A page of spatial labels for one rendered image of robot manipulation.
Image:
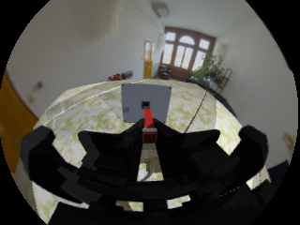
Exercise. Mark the dark red peg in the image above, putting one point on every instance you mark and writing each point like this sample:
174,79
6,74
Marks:
149,132

